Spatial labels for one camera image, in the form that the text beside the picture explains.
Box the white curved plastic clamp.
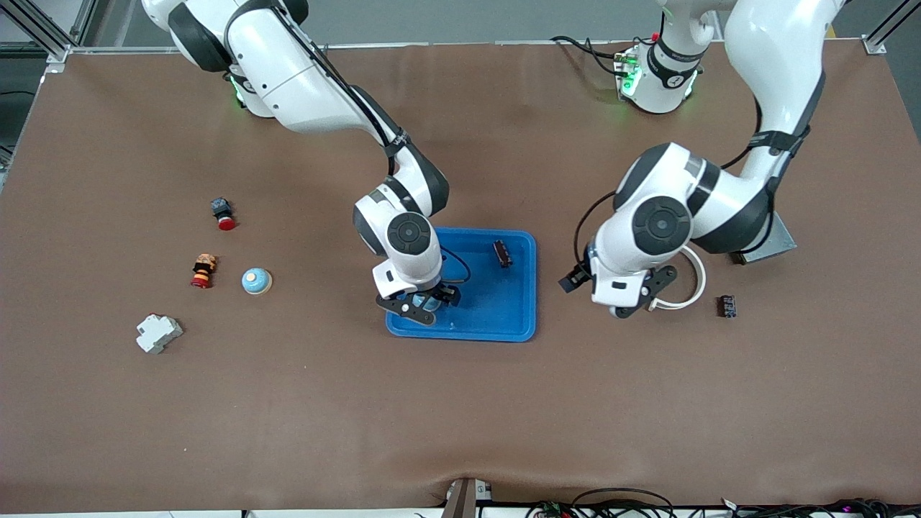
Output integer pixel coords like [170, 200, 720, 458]
[651, 245, 707, 312]

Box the blue plastic tray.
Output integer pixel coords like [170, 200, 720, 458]
[385, 227, 537, 343]

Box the grey metal box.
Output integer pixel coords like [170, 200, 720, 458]
[730, 211, 798, 265]

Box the white circuit breaker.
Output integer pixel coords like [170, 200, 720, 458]
[135, 314, 184, 355]

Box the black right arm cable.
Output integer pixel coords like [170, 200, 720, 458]
[288, 14, 472, 283]

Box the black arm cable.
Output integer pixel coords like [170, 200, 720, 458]
[573, 94, 814, 271]
[288, 14, 472, 283]

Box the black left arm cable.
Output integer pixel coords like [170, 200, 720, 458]
[573, 94, 814, 271]

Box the red emergency stop yellow ring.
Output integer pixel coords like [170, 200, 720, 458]
[190, 253, 218, 290]

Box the metal table edge bracket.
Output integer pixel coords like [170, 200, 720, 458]
[440, 478, 494, 518]

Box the black cable loop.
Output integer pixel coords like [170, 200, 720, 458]
[572, 488, 677, 518]

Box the black cable bundle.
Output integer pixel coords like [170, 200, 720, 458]
[738, 496, 921, 518]

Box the aluminium frame strut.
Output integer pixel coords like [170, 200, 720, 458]
[0, 0, 98, 64]
[862, 0, 921, 55]

